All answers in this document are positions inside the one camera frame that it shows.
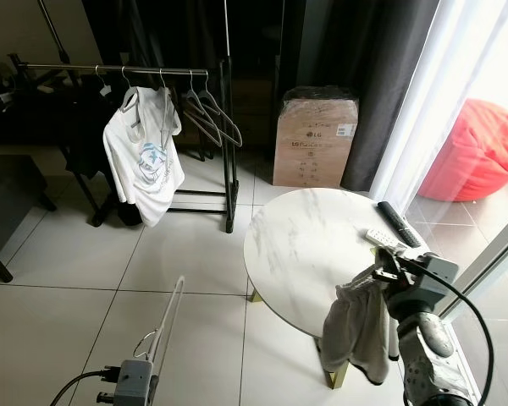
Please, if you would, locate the white ribbed garment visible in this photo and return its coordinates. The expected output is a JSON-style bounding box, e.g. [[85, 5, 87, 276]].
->
[[320, 277, 392, 386]]

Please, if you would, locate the white plastic hanger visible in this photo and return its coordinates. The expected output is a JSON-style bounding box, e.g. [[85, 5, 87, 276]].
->
[[133, 275, 187, 365]]

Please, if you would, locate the grey clothes hanger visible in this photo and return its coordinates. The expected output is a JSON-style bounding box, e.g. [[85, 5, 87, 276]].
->
[[195, 72, 243, 149], [179, 72, 231, 151]]

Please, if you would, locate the black remote control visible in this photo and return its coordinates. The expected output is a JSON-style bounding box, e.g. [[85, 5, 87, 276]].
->
[[377, 200, 422, 249]]

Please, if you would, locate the round white marble table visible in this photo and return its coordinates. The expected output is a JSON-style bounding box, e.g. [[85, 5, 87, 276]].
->
[[243, 188, 445, 388]]

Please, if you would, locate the LG cardboard box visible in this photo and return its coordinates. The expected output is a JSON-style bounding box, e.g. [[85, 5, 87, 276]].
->
[[273, 85, 360, 189]]

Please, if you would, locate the red bean bag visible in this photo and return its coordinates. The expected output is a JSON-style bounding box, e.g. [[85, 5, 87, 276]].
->
[[417, 99, 508, 202]]

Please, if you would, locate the black clothes rack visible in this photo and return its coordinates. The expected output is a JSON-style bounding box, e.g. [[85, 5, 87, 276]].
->
[[13, 58, 240, 234]]

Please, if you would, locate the dark grey curtain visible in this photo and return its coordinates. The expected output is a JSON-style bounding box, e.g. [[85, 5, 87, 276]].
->
[[322, 0, 442, 192]]

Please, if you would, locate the dark wood sideboard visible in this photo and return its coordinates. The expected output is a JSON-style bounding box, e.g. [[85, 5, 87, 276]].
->
[[0, 80, 282, 162]]

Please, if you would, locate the white sheer curtain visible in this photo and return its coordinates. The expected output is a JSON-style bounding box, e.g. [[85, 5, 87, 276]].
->
[[368, 0, 508, 208]]

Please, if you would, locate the white printed T-shirt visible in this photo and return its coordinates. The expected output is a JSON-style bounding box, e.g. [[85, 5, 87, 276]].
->
[[102, 85, 186, 228]]

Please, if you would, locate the thin silver metal pole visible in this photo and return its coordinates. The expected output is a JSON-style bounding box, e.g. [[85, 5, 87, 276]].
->
[[224, 0, 232, 60]]

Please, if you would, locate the black hanging garment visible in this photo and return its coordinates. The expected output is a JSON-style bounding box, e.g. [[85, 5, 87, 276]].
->
[[61, 83, 124, 178]]

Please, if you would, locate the dark grey ottoman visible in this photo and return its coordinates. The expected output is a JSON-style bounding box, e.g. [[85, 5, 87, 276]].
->
[[0, 155, 58, 284]]

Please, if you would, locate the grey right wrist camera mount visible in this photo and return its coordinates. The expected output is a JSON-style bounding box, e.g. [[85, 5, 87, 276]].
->
[[396, 254, 461, 321]]

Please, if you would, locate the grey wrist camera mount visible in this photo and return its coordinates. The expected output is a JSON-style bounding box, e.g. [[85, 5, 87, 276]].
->
[[396, 254, 461, 321], [114, 359, 160, 406]]

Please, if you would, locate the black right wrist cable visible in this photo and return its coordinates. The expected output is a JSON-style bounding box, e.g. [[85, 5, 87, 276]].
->
[[395, 254, 495, 406]]

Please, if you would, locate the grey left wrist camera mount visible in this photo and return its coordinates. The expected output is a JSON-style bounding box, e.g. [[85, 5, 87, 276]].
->
[[114, 359, 160, 406]]

